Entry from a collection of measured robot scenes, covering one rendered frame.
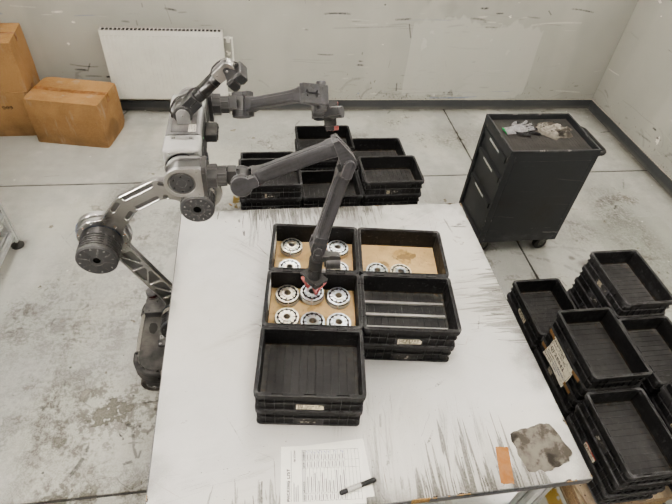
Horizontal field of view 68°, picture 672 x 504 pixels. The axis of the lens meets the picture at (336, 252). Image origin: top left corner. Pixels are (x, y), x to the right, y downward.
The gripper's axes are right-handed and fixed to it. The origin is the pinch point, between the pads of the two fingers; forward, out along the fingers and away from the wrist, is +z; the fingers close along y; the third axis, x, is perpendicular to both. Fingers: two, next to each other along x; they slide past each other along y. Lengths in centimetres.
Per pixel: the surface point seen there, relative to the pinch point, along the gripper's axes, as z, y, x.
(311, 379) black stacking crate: 5.9, -28.9, 27.3
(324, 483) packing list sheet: 18, -57, 47
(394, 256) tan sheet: 4.9, -7.7, -47.9
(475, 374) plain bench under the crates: 16, -70, -31
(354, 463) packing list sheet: 18, -60, 34
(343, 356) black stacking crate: 5.5, -30.1, 10.9
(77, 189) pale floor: 98, 245, 8
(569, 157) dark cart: -1, -26, -197
